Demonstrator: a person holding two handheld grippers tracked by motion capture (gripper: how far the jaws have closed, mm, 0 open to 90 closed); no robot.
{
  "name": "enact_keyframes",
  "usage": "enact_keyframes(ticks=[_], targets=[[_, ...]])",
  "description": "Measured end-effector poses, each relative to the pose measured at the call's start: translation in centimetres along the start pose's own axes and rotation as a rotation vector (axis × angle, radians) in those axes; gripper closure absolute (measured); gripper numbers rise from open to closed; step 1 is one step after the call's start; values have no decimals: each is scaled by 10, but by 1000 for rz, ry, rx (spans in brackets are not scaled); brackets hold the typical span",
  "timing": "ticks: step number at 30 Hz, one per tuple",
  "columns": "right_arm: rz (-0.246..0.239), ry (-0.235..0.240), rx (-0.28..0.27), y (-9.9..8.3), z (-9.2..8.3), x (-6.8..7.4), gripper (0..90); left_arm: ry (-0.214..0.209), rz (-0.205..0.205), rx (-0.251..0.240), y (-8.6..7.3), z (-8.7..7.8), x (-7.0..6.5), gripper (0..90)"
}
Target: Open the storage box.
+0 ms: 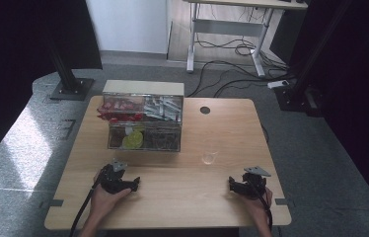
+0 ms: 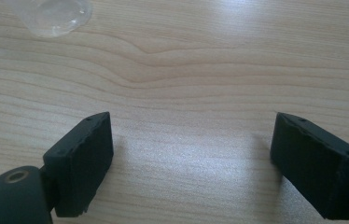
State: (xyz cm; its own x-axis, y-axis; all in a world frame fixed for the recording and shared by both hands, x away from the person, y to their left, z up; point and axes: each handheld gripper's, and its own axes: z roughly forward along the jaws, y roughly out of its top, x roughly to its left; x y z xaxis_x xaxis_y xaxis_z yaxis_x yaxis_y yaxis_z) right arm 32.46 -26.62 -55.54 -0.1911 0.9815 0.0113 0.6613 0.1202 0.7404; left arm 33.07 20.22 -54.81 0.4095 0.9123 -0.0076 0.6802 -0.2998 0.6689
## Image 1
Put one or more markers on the black curtain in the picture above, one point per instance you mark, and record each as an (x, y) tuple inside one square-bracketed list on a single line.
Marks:
[(363, 98), (14, 65)]

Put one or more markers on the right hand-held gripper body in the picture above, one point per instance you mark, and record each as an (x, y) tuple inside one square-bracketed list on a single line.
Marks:
[(254, 186)]

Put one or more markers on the clear acrylic tea organizer box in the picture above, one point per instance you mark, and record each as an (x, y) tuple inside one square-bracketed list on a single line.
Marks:
[(144, 115)]

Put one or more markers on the grey tape strip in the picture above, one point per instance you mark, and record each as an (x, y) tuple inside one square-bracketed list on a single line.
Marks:
[(284, 202), (52, 203)]

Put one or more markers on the black metal stand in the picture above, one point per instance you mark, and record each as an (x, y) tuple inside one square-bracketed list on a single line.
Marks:
[(299, 89), (69, 82)]

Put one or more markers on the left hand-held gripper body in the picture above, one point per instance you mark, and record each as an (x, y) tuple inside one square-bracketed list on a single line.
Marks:
[(111, 179)]

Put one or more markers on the clear plastic cup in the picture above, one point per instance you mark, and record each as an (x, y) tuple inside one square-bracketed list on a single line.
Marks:
[(209, 157)]

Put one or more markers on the pile of white packets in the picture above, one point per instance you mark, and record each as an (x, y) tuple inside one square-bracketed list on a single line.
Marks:
[(162, 107)]

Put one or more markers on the person's right hand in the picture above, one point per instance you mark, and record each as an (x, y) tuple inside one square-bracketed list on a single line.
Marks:
[(257, 207)]

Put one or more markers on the person's left hand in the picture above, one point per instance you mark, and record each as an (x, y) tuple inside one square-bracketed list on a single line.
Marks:
[(105, 200)]

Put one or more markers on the white power strip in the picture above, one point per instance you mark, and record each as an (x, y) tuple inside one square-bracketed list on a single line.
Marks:
[(278, 84)]

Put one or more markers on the white metal frame desk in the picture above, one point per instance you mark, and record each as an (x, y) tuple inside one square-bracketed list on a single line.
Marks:
[(228, 27)]

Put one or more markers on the pile of red packets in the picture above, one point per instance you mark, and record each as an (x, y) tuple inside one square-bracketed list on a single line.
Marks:
[(120, 110)]

